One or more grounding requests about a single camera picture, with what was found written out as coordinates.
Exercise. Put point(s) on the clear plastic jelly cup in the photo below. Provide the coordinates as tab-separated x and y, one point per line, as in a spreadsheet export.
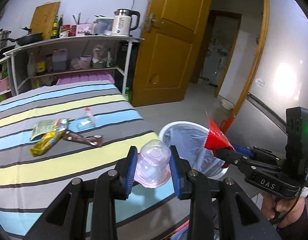
152	169

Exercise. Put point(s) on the person's right forearm sleeve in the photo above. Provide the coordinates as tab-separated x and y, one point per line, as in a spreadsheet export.
296	230

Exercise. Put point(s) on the wooden cutting board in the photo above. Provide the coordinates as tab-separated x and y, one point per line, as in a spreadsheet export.
43	19

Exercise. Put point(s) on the white trash bin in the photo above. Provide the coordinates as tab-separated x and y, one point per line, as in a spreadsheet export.
191	149

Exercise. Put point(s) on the green detergent bottle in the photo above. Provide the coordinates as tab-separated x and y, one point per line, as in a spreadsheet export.
128	94

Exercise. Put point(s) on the white electric kettle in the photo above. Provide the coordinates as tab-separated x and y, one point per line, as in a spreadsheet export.
122	23

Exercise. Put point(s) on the steel steamer pot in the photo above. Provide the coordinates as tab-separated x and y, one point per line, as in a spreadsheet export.
4	35

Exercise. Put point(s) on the grey bin liner bag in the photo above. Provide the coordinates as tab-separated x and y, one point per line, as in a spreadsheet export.
191	149

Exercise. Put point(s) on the white metal shelf unit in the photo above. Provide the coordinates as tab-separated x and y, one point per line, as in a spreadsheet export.
75	46

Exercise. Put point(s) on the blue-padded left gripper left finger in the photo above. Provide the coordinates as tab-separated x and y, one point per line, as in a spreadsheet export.
126	171

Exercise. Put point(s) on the silver refrigerator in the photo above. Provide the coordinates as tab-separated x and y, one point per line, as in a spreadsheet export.
281	81

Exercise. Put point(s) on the clear plastic cup red rim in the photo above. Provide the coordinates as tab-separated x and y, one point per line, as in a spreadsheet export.
87	121

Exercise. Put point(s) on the green-label oil bottle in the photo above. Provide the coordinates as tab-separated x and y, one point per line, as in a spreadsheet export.
54	28

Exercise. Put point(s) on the brown chocolate wrapper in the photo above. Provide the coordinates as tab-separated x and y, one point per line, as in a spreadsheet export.
95	140

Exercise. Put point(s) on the person's right hand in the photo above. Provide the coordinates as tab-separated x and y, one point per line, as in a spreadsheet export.
293	209

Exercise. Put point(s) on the red dustpan handle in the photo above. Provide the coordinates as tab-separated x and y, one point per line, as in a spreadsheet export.
225	124

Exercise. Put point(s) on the pink plastic basket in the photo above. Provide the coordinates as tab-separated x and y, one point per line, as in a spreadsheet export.
4	84

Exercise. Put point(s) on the red-lid sauce jar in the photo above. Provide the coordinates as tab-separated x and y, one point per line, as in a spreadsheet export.
65	31

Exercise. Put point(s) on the pink chopstick holder box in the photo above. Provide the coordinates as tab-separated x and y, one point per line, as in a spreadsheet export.
86	28

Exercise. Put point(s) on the large dark liquid jug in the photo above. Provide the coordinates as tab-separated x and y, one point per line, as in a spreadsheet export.
59	60

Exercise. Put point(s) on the yellow snack bag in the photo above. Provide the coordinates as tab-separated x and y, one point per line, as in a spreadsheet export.
48	140

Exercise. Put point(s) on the green snack wrapper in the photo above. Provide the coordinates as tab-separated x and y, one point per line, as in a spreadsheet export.
41	128

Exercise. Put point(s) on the clear plastic storage container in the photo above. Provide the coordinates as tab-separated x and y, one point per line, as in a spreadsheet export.
103	25

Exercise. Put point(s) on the dark sauce bottle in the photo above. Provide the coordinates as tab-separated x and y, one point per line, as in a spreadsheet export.
60	24

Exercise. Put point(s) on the red noodle packet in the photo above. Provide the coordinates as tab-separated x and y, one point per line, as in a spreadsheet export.
216	140

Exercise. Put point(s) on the black frying pan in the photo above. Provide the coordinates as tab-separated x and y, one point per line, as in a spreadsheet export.
29	38

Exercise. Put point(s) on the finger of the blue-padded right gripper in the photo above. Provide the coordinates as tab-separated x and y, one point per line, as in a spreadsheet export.
243	150
241	161

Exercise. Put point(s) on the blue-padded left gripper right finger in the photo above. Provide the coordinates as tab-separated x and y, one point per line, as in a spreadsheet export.
179	169

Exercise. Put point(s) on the striped tablecloth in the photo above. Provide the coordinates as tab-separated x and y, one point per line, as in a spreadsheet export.
29	184

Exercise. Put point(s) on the yellow-label bottle on shelf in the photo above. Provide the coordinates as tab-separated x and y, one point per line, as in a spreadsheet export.
40	64

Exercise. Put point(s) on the yellow wooden door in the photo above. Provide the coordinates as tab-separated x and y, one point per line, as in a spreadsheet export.
172	36

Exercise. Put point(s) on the white bowl on floor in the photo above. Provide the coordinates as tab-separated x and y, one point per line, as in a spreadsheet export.
227	105

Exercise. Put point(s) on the pink storage box lid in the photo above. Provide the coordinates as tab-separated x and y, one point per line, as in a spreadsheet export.
84	77

